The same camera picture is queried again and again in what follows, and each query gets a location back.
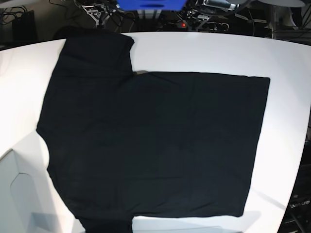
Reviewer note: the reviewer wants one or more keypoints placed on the black T-shirt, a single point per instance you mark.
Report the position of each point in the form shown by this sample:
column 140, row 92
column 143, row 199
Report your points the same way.
column 157, row 144

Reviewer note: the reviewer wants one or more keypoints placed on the grey robot base cover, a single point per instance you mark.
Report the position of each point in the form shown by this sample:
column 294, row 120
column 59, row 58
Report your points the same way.
column 20, row 210

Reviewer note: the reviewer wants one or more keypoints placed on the black power strip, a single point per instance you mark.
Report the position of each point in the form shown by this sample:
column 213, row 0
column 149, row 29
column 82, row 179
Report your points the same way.
column 194, row 26

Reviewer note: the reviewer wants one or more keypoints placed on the blue plastic bin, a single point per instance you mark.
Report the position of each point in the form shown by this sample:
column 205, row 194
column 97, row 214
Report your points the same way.
column 131, row 5

